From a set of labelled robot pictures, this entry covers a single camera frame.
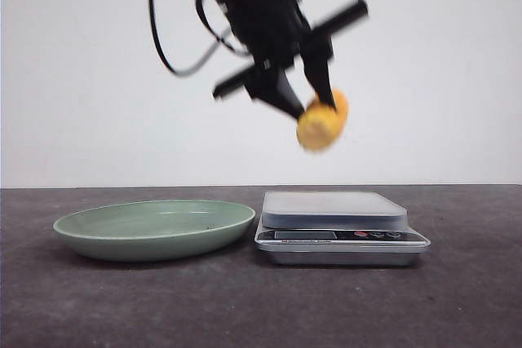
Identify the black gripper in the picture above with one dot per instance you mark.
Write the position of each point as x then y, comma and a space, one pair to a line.
274, 32

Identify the yellow corn cob piece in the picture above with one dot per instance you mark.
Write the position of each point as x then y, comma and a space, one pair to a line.
320, 125

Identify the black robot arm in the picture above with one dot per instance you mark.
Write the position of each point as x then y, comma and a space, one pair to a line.
274, 33

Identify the silver digital kitchen scale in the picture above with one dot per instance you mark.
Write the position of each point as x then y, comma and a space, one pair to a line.
346, 228

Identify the green oval plate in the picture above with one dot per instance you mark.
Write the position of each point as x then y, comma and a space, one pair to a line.
154, 230

